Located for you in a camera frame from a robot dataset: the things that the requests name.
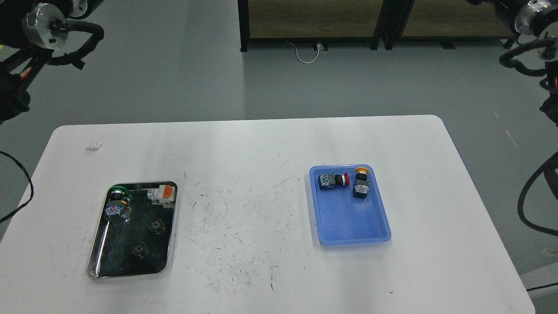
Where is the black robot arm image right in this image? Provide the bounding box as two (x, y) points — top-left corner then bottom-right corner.
(487, 0), (558, 124)

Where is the black robot arm image left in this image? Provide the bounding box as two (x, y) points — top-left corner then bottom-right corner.
(0, 0), (105, 123)

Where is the blue plastic tray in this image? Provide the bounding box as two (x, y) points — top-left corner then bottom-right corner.
(309, 164), (392, 246)

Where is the silver metal tray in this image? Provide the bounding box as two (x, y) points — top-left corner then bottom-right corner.
(86, 181), (179, 280)

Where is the small white plastic clip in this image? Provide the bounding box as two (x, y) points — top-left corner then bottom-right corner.
(86, 140), (104, 151)

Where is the red push button switch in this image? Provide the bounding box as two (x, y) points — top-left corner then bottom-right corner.
(317, 173), (350, 191)

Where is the yellow push button switch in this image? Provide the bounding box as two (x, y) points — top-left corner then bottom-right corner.
(353, 167), (370, 199)

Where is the white cable on floor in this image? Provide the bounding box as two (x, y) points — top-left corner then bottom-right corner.
(286, 41), (327, 65)

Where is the orange white switch module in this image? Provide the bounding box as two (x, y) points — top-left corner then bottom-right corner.
(147, 184), (176, 208)

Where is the wooden cabinet left black frame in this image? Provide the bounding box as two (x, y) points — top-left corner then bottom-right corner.
(237, 0), (393, 52)

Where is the wooden cabinet black frame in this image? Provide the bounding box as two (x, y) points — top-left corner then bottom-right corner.
(237, 0), (393, 52)
(384, 0), (519, 51)

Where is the green push button switch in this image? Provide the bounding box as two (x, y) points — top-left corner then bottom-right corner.
(103, 185), (133, 223)

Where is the wooden cabinet right black frame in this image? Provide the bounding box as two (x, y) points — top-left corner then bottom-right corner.
(384, 0), (519, 51)

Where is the black cable right edge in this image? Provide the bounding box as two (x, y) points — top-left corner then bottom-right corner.
(517, 152), (558, 237)

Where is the black cable edge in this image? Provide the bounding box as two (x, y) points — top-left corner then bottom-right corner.
(0, 151), (34, 224)
(517, 152), (558, 237)

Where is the black cable left edge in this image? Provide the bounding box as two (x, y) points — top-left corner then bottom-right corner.
(0, 151), (34, 224)

